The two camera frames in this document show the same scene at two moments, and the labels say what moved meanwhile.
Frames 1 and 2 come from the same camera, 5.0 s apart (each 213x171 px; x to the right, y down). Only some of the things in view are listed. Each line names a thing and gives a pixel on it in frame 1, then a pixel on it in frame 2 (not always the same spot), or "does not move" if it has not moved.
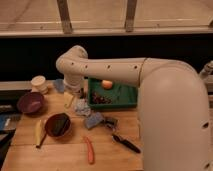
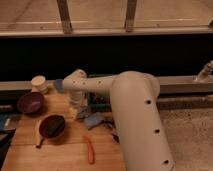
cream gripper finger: (67, 99) → (72, 112)
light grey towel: (81, 107) does not move
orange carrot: (91, 154) does not move
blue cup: (59, 85) does not move
